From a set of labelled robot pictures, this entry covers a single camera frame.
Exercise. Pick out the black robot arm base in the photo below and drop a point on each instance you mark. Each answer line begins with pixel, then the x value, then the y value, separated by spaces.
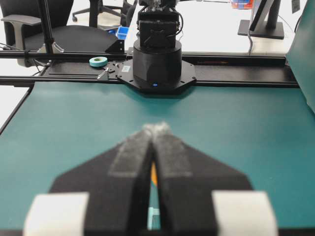
pixel 157 65

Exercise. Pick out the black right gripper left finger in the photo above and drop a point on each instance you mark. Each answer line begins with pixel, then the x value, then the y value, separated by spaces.
pixel 106 196

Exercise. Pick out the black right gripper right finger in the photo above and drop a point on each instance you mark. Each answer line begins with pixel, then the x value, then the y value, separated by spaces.
pixel 201 196

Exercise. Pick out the blue plastic bin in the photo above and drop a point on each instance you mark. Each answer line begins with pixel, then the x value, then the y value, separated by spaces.
pixel 122 32

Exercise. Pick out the teal side panel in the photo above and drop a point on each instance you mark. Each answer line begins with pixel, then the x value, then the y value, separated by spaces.
pixel 301 56

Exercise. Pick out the black office chair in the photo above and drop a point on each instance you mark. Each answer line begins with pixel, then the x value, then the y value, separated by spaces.
pixel 124 12
pixel 31 24

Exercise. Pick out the orange block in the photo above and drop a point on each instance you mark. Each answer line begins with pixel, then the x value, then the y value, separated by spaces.
pixel 154 178

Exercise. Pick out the black vertical frame post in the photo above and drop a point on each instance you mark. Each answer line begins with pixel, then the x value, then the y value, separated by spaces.
pixel 49 45

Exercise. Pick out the black monitor stand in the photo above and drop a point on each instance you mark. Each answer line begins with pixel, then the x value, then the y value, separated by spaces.
pixel 264 21

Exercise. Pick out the black aluminium frame rail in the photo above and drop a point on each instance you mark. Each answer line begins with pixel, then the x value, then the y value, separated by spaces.
pixel 198 70

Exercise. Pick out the teal tape roll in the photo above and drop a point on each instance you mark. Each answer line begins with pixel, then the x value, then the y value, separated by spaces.
pixel 98 61

